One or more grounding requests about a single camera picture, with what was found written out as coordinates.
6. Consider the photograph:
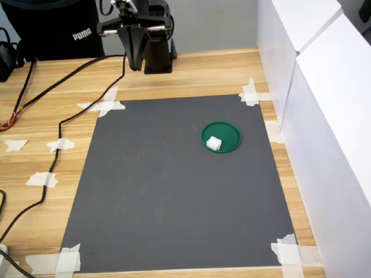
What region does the small white plastic terminal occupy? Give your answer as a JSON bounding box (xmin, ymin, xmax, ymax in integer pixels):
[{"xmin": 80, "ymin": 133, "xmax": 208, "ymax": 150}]
[{"xmin": 205, "ymin": 135, "xmax": 223, "ymax": 151}]

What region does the long black camera cable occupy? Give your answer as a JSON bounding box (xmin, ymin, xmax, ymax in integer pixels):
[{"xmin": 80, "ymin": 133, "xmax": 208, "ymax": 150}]
[{"xmin": 0, "ymin": 0, "xmax": 128, "ymax": 243}]

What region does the round green lid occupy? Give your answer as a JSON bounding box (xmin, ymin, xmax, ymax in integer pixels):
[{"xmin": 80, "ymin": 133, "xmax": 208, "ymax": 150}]
[{"xmin": 201, "ymin": 120, "xmax": 242, "ymax": 154}]

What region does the black cable with coloured wires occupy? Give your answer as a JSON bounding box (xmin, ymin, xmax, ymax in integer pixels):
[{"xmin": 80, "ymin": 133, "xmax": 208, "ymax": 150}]
[{"xmin": 0, "ymin": 60, "xmax": 37, "ymax": 128}]

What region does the white tape strip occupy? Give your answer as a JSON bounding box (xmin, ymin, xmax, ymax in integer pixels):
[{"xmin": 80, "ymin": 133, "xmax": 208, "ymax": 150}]
[
  {"xmin": 76, "ymin": 100, "xmax": 126, "ymax": 113},
  {"xmin": 238, "ymin": 92, "xmax": 275, "ymax": 103},
  {"xmin": 242, "ymin": 77, "xmax": 259, "ymax": 107},
  {"xmin": 277, "ymin": 233, "xmax": 305, "ymax": 278},
  {"xmin": 54, "ymin": 243, "xmax": 82, "ymax": 275},
  {"xmin": 264, "ymin": 121, "xmax": 286, "ymax": 144},
  {"xmin": 25, "ymin": 253, "xmax": 82, "ymax": 275},
  {"xmin": 97, "ymin": 86, "xmax": 119, "ymax": 118},
  {"xmin": 271, "ymin": 242, "xmax": 322, "ymax": 266}
]

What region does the white partition board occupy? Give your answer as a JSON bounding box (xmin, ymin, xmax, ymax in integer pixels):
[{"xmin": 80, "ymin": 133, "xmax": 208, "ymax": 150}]
[
  {"xmin": 256, "ymin": 0, "xmax": 344, "ymax": 137},
  {"xmin": 280, "ymin": 11, "xmax": 371, "ymax": 278}
]

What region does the dark grey mat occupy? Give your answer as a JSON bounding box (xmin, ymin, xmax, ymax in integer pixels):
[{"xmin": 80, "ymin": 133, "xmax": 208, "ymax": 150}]
[{"xmin": 59, "ymin": 94, "xmax": 298, "ymax": 275}]

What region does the black device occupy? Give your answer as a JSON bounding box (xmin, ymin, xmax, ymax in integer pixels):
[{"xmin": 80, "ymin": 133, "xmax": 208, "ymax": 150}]
[{"xmin": 0, "ymin": 40, "xmax": 26, "ymax": 83}]

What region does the white tape piece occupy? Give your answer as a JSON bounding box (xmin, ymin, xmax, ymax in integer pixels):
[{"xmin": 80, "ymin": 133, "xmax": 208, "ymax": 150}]
[
  {"xmin": 3, "ymin": 139, "xmax": 29, "ymax": 152},
  {"xmin": 25, "ymin": 172, "xmax": 59, "ymax": 188},
  {"xmin": 46, "ymin": 138, "xmax": 75, "ymax": 153}
]

